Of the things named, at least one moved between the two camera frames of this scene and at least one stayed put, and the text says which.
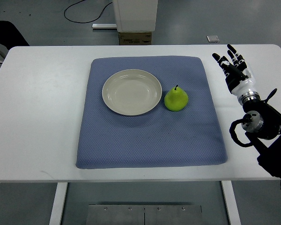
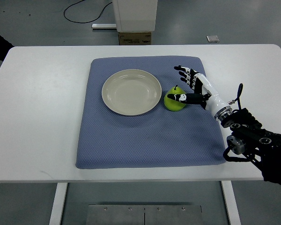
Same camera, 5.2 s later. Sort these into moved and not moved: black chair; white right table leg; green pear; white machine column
Moved: black chair
Not moved: green pear; white right table leg; white machine column
